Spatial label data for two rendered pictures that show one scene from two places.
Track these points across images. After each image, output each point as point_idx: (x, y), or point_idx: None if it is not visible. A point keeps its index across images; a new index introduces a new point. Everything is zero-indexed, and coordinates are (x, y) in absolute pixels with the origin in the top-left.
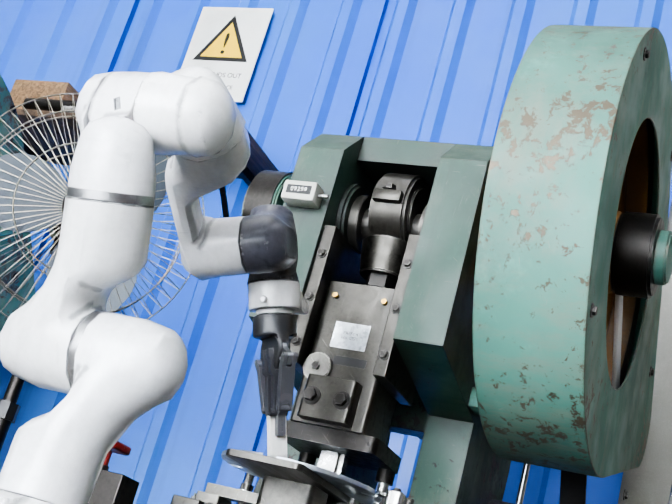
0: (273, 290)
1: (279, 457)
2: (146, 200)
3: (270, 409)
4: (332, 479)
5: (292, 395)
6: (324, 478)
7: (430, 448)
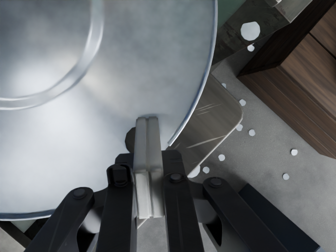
0: None
1: (174, 140)
2: None
3: (136, 223)
4: (178, 1)
5: (251, 212)
6: (153, 11)
7: None
